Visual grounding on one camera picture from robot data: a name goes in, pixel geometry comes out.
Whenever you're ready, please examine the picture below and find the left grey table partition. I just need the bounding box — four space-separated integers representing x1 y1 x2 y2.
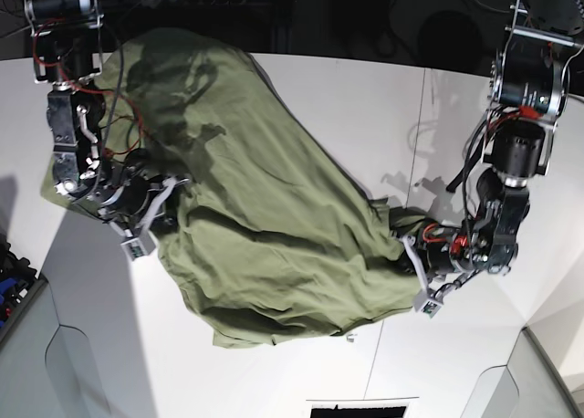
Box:
1 280 110 417

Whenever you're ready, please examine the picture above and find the blue and black clutter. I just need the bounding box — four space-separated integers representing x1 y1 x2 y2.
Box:
0 235 38 327

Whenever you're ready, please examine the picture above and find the table cable hatch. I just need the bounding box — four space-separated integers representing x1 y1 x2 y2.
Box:
302 397 419 418

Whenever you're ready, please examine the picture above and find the grey table partition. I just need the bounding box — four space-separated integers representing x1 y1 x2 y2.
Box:
1 280 110 417
462 327 583 418

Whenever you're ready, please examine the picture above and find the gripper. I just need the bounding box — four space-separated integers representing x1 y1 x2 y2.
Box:
98 151 190 235
400 222 463 295

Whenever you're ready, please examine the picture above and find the black round stool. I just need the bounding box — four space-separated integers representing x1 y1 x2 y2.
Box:
417 10 484 73

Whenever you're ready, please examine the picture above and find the right grey table partition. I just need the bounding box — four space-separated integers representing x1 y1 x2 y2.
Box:
462 327 583 418

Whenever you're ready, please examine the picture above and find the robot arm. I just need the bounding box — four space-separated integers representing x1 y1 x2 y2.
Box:
401 0 583 304
24 0 186 237

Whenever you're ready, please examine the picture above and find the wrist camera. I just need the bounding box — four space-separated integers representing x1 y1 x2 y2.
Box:
412 292 443 319
120 233 156 261

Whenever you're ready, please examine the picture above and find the green t-shirt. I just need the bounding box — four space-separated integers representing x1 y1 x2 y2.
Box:
39 27 434 349

